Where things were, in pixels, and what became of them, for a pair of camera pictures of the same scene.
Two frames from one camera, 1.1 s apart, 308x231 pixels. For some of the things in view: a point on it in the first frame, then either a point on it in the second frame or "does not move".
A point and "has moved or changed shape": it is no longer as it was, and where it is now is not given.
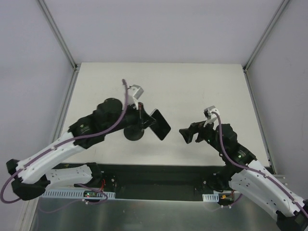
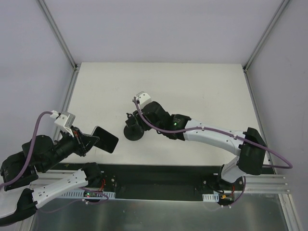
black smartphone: x=161 y=127 has moved or changed shape
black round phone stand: x=134 y=134 does not move
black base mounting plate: x=149 y=181 does not move
